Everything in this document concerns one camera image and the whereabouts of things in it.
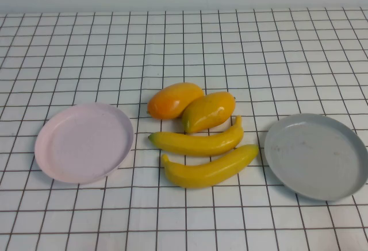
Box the orange mango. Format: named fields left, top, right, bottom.
left=147, top=82, right=205, bottom=120

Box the yellow mango with green tip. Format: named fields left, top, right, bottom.
left=181, top=91, right=236, bottom=134

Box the slim yellow banana green tip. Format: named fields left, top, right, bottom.
left=148, top=115, right=244, bottom=157

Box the thick yellow banana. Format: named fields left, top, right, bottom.
left=160, top=144, right=260, bottom=189

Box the pink round plate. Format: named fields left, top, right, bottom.
left=34, top=102, right=135, bottom=185

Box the grey round plate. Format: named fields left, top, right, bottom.
left=263, top=113, right=368, bottom=202

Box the white checked tablecloth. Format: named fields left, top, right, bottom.
left=0, top=6, right=368, bottom=251

